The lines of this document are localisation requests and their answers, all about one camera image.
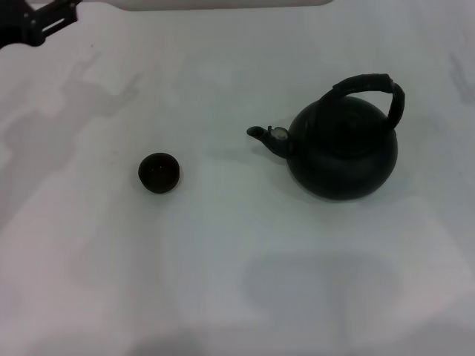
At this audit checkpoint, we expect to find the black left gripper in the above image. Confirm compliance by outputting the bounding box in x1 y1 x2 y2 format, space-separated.
0 0 81 51

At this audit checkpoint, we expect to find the dark small teacup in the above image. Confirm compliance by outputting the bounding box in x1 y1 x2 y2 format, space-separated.
137 152 182 194

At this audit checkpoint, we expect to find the black round teapot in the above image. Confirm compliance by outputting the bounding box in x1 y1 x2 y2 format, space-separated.
246 73 406 202

